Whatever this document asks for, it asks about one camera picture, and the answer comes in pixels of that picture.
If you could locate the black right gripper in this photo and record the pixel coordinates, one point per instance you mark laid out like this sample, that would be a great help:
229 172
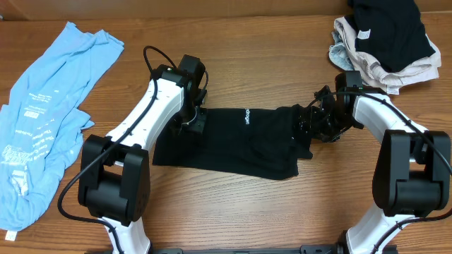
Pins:
323 135

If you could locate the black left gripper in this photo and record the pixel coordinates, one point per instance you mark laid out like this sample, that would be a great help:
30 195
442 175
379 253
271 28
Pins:
199 124

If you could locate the black t-shirt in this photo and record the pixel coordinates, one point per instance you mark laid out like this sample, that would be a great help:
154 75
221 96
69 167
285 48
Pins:
266 143

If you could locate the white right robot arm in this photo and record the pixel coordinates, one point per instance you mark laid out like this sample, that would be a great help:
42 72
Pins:
413 169

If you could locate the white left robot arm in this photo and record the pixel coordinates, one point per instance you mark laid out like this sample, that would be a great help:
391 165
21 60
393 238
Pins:
115 181

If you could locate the grey patterned cloth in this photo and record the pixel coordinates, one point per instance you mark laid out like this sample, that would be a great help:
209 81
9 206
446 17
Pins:
338 55

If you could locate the dark navy folded garment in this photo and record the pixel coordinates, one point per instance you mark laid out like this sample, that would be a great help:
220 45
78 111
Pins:
397 33

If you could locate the beige crumpled shorts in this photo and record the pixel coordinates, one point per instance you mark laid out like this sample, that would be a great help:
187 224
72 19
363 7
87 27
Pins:
375 73

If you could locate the light blue t-shirt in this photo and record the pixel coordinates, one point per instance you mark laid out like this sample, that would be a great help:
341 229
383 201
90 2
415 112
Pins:
41 126

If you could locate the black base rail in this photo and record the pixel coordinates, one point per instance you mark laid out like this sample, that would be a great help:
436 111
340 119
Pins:
308 249

